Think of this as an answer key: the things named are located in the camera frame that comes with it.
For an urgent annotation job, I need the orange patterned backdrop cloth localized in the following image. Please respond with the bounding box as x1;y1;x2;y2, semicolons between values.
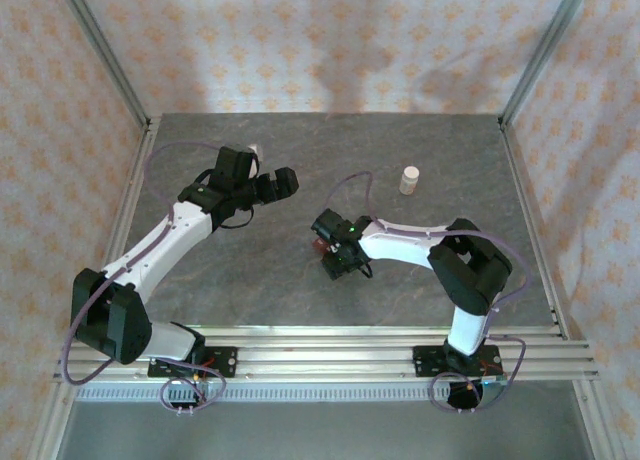
64;0;584;116
509;0;640;460
0;0;146;460

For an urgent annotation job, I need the aluminium table side rail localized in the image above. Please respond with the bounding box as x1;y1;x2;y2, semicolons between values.
79;117;161;341
499;119;571;340

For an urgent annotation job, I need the aluminium mounting rail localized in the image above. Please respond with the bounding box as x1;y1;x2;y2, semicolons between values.
52;324;601;384

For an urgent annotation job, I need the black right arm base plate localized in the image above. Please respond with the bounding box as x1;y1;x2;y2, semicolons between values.
412;344;503;379

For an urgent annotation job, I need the grey slotted cable duct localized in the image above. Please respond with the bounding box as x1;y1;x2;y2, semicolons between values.
74;383;584;404

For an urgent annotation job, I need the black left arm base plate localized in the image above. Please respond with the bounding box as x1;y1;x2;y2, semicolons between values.
147;346;239;380

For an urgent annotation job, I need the aluminium frame post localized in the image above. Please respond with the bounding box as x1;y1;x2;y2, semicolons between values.
499;0;594;126
52;0;152;126

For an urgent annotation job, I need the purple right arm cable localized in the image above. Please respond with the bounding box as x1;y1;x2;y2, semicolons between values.
322;171;532;414

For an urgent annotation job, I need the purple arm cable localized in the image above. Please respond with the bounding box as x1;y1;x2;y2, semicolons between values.
59;140;261;415
322;171;532;414

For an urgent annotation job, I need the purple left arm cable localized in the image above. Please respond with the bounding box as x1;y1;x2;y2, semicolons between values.
59;140;261;415

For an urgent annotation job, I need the aluminium frame leg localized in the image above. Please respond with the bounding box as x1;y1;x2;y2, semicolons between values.
572;379;627;460
27;379;77;460

